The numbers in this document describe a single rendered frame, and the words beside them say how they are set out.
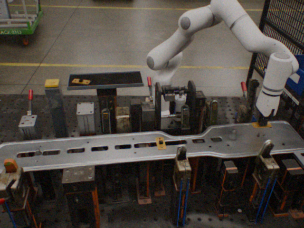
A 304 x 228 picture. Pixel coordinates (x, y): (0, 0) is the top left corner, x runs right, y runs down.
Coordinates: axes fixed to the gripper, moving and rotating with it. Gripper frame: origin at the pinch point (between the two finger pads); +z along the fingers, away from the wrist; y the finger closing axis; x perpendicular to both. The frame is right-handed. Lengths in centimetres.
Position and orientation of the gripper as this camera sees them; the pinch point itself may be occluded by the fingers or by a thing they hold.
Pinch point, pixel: (262, 120)
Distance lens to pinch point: 145.7
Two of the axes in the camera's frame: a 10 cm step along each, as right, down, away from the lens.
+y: 1.5, 5.8, -8.0
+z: -0.3, 8.1, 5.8
